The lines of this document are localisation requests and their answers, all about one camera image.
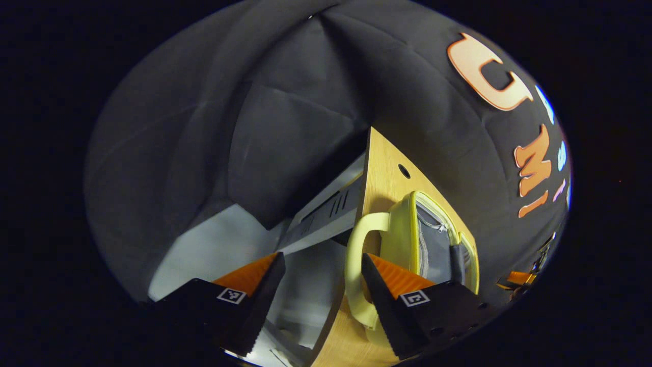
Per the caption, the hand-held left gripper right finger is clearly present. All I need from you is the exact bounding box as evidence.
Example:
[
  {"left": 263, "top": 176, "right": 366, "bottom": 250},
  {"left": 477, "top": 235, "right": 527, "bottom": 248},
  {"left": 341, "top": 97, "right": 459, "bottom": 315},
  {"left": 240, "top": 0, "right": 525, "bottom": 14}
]
[{"left": 361, "top": 252, "right": 502, "bottom": 360}]

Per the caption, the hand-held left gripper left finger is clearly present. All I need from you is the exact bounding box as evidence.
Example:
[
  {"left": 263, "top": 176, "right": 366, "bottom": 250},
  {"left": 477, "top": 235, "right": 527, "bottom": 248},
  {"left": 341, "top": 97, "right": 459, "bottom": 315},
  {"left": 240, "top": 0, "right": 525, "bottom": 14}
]
[{"left": 148, "top": 251, "right": 286, "bottom": 357}]

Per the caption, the pale yellow suitcase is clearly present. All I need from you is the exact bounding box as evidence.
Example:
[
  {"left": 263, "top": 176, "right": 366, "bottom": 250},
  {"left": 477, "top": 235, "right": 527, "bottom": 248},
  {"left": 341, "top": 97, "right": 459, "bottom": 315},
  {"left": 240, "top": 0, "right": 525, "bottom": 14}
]
[{"left": 344, "top": 191, "right": 480, "bottom": 352}]

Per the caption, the black backdrop cloth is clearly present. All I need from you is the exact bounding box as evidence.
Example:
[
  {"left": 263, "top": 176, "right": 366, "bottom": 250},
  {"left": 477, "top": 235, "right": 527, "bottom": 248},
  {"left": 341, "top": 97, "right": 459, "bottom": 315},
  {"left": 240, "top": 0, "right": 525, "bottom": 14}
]
[{"left": 84, "top": 0, "right": 572, "bottom": 306}]

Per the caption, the grey metal table frame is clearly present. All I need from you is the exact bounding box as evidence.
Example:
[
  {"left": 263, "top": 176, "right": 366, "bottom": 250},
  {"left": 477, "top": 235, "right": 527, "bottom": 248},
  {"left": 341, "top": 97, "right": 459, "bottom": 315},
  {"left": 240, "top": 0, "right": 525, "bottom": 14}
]
[{"left": 279, "top": 153, "right": 368, "bottom": 255}]

